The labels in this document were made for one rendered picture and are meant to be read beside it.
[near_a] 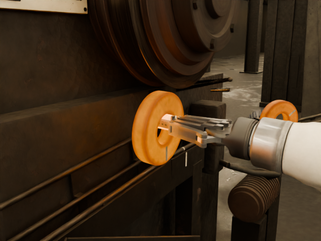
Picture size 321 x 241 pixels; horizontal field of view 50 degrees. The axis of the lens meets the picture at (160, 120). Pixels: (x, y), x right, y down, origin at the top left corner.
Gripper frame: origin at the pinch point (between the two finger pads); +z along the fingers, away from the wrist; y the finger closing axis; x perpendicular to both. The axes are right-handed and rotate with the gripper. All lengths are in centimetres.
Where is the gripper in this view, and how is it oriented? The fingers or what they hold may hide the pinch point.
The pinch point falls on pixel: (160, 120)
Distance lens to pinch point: 71.6
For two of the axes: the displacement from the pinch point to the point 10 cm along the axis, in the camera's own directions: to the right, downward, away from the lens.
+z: -8.4, -1.8, 5.2
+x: 0.4, -9.6, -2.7
